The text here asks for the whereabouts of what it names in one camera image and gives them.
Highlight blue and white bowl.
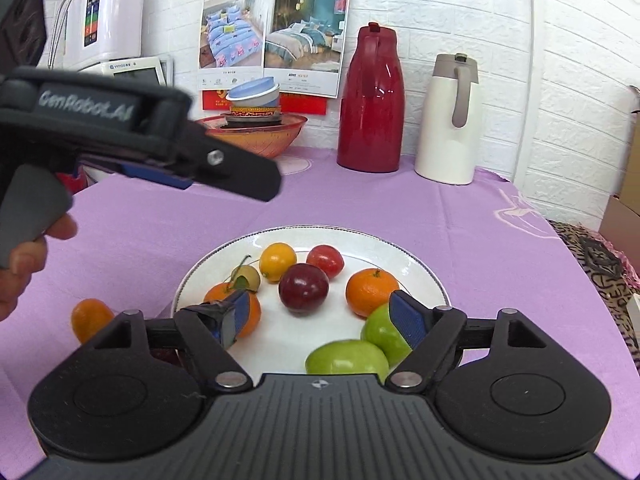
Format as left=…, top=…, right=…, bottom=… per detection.
left=225, top=76, right=282, bottom=108

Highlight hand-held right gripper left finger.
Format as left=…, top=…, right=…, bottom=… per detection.
left=92, top=290, right=253, bottom=394

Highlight stack of patterned bowls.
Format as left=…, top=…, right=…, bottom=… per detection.
left=222, top=105, right=283, bottom=131

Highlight orange glass bowl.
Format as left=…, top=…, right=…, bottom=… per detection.
left=195, top=112, right=309, bottom=159

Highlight white water dispenser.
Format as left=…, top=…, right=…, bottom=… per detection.
left=90, top=55, right=173, bottom=88

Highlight yellow-orange tangerine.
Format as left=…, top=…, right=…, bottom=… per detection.
left=259, top=242, right=298, bottom=283

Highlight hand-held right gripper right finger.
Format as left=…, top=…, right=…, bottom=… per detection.
left=385, top=290, right=548, bottom=395

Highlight tangerine with green leaf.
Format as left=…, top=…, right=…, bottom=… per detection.
left=204, top=255, right=262, bottom=339

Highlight cream thermos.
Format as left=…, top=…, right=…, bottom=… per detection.
left=414, top=52, right=482, bottom=186

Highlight purple tablecloth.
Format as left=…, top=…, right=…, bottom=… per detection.
left=0, top=147, right=623, bottom=411

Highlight orange tangerine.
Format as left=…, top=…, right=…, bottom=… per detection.
left=71, top=298, right=116, bottom=345
left=345, top=268, right=401, bottom=319

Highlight brown patterned cloth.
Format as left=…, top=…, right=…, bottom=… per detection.
left=547, top=220, right=640, bottom=361

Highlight red tomato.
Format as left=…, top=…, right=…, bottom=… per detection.
left=306, top=244, right=345, bottom=280

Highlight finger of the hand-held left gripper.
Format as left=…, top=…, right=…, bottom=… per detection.
left=166, top=121, right=284, bottom=204
left=116, top=160, right=194, bottom=191

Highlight white plate with blue rim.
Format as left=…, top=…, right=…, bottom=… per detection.
left=171, top=225, right=452, bottom=376

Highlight white water purifier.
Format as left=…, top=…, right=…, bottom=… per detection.
left=62, top=0, right=146, bottom=66

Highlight person's left hand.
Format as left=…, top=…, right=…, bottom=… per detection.
left=0, top=212, right=79, bottom=322

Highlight bedding wall poster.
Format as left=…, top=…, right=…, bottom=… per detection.
left=197, top=0, right=351, bottom=98

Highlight tall red thermos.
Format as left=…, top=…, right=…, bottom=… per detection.
left=336, top=22, right=406, bottom=173

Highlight green apple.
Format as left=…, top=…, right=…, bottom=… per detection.
left=361, top=304, right=416, bottom=368
left=305, top=340, right=391, bottom=377

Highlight small yellow-green fruit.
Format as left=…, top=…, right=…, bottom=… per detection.
left=230, top=265, right=262, bottom=293

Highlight dark red plum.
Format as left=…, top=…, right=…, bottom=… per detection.
left=278, top=263, right=330, bottom=317

